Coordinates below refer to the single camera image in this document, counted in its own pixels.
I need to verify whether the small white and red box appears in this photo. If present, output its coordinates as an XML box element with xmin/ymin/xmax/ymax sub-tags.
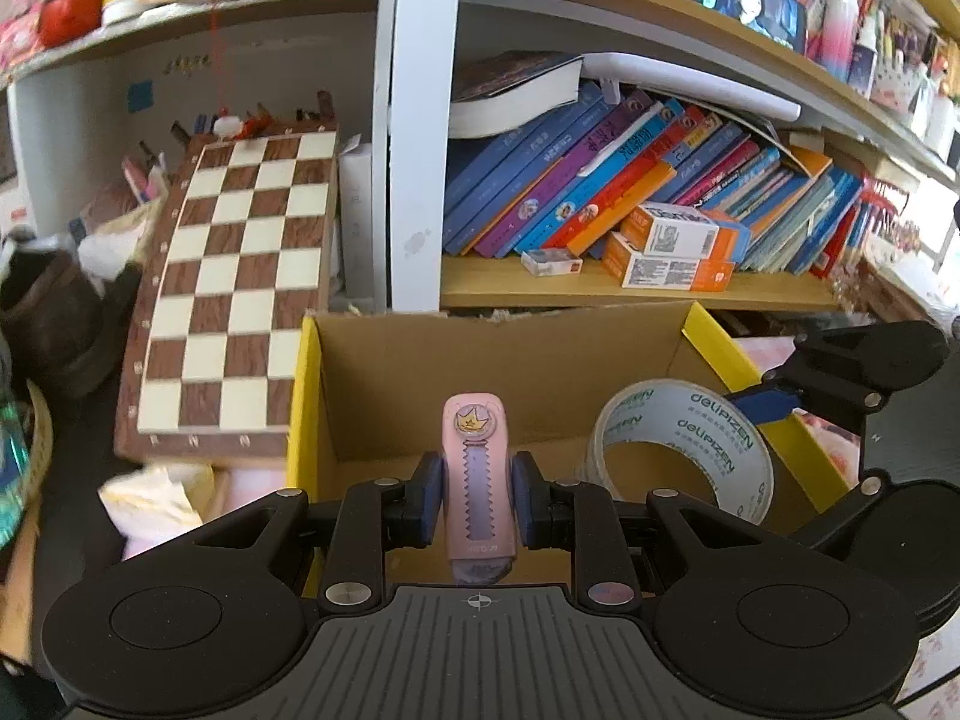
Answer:
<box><xmin>520</xmin><ymin>246</ymin><xmax>584</xmax><ymax>278</ymax></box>

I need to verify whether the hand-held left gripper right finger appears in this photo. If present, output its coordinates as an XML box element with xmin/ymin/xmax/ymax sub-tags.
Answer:
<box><xmin>512</xmin><ymin>452</ymin><xmax>760</xmax><ymax>610</ymax></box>

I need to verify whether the pink plastic cutter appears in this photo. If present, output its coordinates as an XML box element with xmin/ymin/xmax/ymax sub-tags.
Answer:
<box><xmin>441</xmin><ymin>394</ymin><xmax>518</xmax><ymax>587</ymax></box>

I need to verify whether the white flat folder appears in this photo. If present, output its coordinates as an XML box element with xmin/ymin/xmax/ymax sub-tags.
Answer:
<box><xmin>581</xmin><ymin>51</ymin><xmax>803</xmax><ymax>122</ymax></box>

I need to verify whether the pink and white bottle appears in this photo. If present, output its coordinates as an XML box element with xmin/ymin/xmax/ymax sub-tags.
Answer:
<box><xmin>816</xmin><ymin>0</ymin><xmax>862</xmax><ymax>85</ymax></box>

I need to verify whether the blue picture box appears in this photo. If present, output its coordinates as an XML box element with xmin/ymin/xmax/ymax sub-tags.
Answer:
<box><xmin>688</xmin><ymin>0</ymin><xmax>809</xmax><ymax>55</ymax></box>

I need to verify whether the brown leather shoe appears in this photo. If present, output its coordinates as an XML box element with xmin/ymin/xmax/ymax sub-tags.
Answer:
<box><xmin>0</xmin><ymin>244</ymin><xmax>106</xmax><ymax>400</ymax></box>

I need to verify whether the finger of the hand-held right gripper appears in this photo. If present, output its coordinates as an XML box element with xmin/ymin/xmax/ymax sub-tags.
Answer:
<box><xmin>793</xmin><ymin>469</ymin><xmax>960</xmax><ymax>593</ymax></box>
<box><xmin>724</xmin><ymin>321</ymin><xmax>950</xmax><ymax>436</ymax></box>

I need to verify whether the orange and white carton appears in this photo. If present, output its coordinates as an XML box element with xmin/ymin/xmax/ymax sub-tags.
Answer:
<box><xmin>601</xmin><ymin>231</ymin><xmax>737</xmax><ymax>292</ymax></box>
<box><xmin>621</xmin><ymin>202</ymin><xmax>752</xmax><ymax>263</ymax></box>

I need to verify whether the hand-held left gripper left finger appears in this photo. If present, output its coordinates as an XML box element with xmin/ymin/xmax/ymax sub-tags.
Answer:
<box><xmin>180</xmin><ymin>452</ymin><xmax>445</xmax><ymax>620</ymax></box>

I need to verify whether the row of colourful books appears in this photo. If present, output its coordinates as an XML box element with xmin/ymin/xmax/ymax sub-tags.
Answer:
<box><xmin>442</xmin><ymin>79</ymin><xmax>867</xmax><ymax>277</ymax></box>

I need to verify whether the cardboard box with yellow edges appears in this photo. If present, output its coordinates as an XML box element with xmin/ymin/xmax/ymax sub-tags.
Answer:
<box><xmin>286</xmin><ymin>301</ymin><xmax>860</xmax><ymax>601</ymax></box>

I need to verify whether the thick dark-covered book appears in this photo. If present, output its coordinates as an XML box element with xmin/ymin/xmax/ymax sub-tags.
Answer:
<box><xmin>448</xmin><ymin>51</ymin><xmax>586</xmax><ymax>140</ymax></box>

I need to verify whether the wooden bookshelf with white frame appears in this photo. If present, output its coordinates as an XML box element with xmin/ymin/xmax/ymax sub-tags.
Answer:
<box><xmin>0</xmin><ymin>0</ymin><xmax>960</xmax><ymax>313</ymax></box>

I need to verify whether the clear packing tape roll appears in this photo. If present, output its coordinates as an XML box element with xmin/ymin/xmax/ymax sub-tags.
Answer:
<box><xmin>586</xmin><ymin>379</ymin><xmax>775</xmax><ymax>526</ymax></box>

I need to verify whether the brown and white chessboard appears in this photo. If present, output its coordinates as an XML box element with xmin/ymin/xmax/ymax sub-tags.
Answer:
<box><xmin>114</xmin><ymin>127</ymin><xmax>340</xmax><ymax>460</ymax></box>

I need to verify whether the crumpled white tissue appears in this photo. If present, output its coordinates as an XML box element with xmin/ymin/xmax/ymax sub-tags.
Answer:
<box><xmin>97</xmin><ymin>463</ymin><xmax>215</xmax><ymax>560</ymax></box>

